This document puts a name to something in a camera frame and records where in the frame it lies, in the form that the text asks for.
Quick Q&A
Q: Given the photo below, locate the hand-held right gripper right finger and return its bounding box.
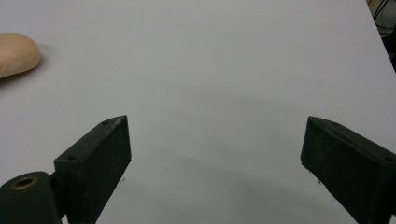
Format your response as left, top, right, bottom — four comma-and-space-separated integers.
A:
300, 116, 396, 224

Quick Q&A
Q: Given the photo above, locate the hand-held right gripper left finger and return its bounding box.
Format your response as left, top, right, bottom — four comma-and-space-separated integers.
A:
53, 115, 133, 224

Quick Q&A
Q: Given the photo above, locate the black cable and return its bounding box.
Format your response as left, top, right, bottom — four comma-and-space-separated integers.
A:
373, 0, 390, 21

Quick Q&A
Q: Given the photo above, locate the tan bread roll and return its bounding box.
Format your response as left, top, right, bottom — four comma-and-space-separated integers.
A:
0, 32, 42, 79

